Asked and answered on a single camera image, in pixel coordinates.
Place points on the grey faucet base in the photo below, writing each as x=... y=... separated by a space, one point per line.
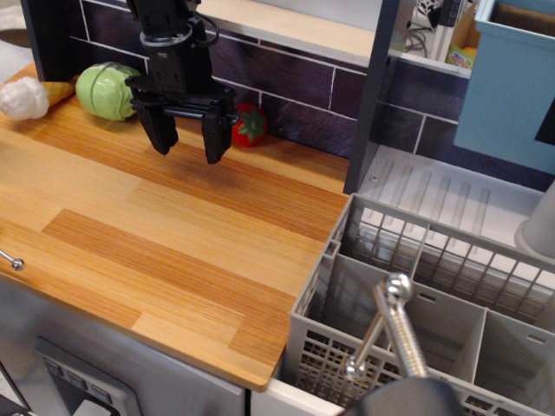
x=410 y=396

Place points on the light blue box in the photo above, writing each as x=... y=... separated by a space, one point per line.
x=510 y=92

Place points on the beige wooden shelf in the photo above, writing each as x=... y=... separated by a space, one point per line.
x=291 y=29

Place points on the silver toy faucet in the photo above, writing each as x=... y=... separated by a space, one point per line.
x=390 y=296

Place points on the colourful cardboard box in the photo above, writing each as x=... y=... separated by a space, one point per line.
x=463 y=47

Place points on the white toy ice cream cone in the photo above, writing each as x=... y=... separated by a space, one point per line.
x=30 y=99

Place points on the red toy strawberry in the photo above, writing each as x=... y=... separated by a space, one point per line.
x=251 y=126

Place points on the grey plastic cup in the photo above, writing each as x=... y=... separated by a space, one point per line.
x=536 y=234

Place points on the grey oven control panel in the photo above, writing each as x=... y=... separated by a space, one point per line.
x=75 y=381

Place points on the dark grey vertical post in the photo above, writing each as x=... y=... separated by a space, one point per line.
x=365 y=143

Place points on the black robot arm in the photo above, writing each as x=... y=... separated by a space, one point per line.
x=167 y=11

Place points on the silver knob handle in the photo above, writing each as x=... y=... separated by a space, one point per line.
x=17 y=264

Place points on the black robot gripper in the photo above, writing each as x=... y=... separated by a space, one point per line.
x=180 y=81

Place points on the green toy cabbage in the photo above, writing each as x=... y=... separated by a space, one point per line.
x=102 y=90

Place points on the grey plastic drying rack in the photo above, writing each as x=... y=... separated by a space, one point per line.
x=483 y=313

